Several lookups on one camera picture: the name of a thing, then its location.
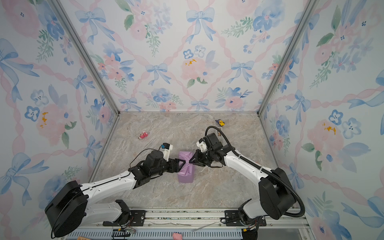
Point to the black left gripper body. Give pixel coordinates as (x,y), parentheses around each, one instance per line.
(163,170)

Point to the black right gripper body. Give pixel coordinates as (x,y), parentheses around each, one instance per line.
(209,155)

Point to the pink purple wrapping paper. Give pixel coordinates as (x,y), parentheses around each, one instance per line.
(187,172)

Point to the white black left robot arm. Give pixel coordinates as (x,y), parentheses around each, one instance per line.
(77,205)

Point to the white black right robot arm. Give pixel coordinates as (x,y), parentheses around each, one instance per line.
(277,197)

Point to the yellow purple toy figure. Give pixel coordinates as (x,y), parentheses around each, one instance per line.
(220,122)

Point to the red pink toy figure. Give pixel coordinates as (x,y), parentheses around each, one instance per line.
(143,135)

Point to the pink object front edge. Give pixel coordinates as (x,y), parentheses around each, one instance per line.
(177,236)

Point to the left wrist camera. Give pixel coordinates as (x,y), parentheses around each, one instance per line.
(159,156)

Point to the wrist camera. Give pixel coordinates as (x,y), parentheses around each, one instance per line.
(209,142)
(159,156)

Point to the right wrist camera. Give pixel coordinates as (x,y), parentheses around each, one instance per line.
(209,142)

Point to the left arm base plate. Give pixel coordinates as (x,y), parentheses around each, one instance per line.
(133,218)

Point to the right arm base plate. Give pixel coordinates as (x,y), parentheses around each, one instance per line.
(233,218)

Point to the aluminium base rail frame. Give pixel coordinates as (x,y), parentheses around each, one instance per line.
(286,228)

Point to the grey slotted cable duct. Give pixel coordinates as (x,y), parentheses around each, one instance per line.
(156,234)

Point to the aluminium corner post right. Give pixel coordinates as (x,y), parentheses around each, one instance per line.
(291,47)

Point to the aluminium corner post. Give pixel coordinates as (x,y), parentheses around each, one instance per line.
(80,47)
(291,47)

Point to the aluminium corner post left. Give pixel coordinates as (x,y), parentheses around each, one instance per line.
(80,47)

